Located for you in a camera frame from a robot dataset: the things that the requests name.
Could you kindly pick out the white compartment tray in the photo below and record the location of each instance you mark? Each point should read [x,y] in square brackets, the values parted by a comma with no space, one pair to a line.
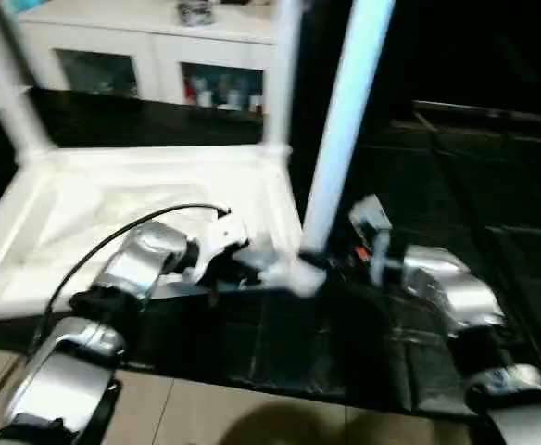
[113,199]

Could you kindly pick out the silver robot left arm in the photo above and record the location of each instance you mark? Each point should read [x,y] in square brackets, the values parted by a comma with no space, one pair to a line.
[141,264]

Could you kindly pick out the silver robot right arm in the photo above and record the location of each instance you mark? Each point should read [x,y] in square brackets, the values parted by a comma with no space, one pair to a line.
[456,297]

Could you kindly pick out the black work mat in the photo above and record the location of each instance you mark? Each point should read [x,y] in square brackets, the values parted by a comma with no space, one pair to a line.
[456,213]

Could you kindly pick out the small red bottle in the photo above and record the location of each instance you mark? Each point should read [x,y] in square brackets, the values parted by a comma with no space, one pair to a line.
[195,91]

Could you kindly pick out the long black bar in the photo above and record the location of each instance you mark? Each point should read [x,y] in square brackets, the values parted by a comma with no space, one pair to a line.
[493,113]

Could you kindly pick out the white glass-door cabinet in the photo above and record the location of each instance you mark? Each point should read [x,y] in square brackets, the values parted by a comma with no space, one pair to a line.
[141,46]

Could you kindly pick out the silver crumpled object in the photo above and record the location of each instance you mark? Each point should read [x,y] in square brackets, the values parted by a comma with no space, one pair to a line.
[196,12]

